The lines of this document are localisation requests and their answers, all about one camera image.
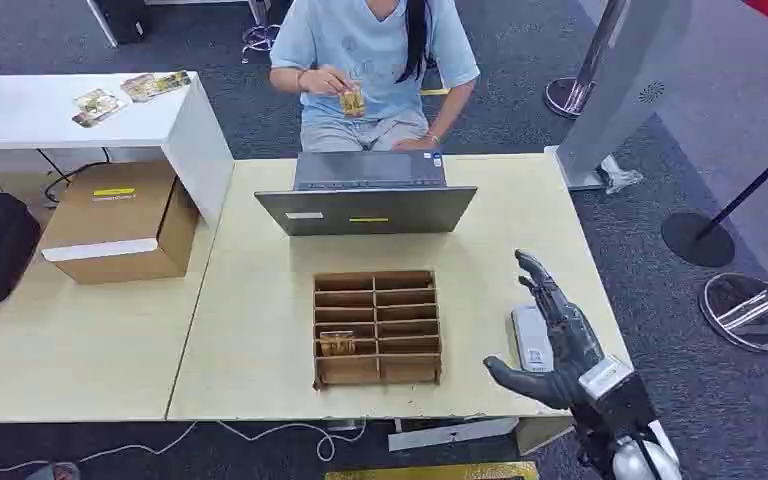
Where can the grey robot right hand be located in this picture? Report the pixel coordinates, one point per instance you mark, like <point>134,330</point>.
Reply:
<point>573,344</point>

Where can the person's left hand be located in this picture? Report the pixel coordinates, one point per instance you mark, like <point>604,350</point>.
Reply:
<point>416,143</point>

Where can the person's right hand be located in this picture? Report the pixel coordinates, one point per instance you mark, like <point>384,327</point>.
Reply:
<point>323,81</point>

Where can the yellow printed card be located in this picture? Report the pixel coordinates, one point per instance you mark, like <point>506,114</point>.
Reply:
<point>352,103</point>

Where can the grey card reader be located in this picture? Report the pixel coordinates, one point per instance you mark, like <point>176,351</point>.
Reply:
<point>528,338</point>

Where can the yellow floor marker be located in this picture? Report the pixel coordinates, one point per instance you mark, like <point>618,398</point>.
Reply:
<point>434,91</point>

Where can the person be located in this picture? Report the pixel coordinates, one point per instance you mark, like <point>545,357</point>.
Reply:
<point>371,53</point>

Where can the chrome stool base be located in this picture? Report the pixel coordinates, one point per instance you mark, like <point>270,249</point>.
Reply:
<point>259,40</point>

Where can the grey laptop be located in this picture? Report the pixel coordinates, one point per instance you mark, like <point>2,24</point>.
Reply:
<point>364,208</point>

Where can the black stanchion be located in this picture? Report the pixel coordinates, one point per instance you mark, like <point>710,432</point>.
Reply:
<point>695,240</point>

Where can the chrome stanchion with pole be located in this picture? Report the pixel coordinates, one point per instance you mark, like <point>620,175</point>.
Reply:
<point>573,93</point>

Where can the large printed card stack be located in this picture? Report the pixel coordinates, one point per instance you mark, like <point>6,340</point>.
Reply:
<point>155,85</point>

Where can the crumpled white wrapper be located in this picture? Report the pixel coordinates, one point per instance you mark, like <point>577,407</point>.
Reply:
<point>619,177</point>

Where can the chrome stanchion base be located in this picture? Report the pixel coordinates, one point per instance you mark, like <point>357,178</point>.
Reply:
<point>748,314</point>

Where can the wooden card box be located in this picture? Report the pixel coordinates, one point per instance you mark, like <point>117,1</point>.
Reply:
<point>377,361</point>

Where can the black case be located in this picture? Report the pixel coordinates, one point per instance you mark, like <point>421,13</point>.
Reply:
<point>122,20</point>

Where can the grey standing panel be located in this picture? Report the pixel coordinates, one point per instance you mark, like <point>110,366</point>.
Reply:
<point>622,86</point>

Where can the brown printed card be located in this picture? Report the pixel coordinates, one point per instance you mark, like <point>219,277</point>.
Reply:
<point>336,343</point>

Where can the small printed card stack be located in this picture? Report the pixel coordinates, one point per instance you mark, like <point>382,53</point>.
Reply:
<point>98,107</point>

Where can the brown cardboard box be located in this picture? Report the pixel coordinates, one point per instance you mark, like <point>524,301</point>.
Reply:
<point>116,218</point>

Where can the white side desk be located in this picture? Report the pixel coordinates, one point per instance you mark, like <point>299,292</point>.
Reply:
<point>39,109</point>

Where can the grey floor plug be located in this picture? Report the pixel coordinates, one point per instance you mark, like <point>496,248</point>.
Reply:
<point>56,472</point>

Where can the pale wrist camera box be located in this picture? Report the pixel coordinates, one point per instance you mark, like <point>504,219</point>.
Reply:
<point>604,378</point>

